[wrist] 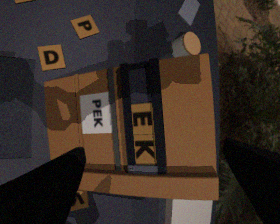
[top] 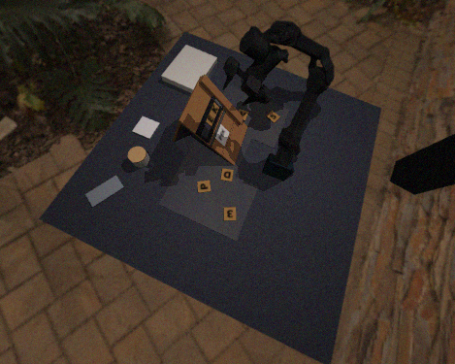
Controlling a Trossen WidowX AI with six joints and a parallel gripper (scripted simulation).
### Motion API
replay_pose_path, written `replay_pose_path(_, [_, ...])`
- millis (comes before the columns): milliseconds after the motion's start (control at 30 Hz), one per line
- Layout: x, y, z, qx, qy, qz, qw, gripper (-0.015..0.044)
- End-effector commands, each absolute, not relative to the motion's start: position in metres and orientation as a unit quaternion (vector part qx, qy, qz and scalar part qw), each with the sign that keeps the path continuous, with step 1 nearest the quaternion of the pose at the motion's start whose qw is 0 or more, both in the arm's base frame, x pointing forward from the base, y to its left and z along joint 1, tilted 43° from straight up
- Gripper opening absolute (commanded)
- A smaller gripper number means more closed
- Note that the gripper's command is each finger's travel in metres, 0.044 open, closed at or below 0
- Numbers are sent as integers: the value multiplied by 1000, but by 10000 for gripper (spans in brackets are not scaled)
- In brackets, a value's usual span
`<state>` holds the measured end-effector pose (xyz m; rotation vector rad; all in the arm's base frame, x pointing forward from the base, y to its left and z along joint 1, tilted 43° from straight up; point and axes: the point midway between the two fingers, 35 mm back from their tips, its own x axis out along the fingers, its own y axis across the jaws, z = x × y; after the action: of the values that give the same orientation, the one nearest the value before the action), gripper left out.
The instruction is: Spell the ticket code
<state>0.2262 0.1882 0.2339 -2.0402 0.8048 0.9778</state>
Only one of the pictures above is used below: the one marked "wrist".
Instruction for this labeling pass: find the grey cylinder with tan lid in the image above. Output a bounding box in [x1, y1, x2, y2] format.
[170, 32, 201, 57]

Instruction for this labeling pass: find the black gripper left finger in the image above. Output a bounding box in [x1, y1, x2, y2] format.
[0, 147, 86, 224]

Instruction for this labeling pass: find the white paper ticket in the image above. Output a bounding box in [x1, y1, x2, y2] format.
[80, 92, 112, 134]

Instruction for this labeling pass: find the brown wooden board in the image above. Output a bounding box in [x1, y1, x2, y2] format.
[44, 53, 219, 201]

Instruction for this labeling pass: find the orange tile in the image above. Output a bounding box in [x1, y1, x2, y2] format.
[131, 102, 155, 134]
[134, 134, 157, 164]

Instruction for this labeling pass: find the grey rectangular tile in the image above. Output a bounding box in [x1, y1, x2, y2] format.
[177, 0, 200, 27]

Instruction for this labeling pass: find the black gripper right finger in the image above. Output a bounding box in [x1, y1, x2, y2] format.
[222, 138, 280, 224]

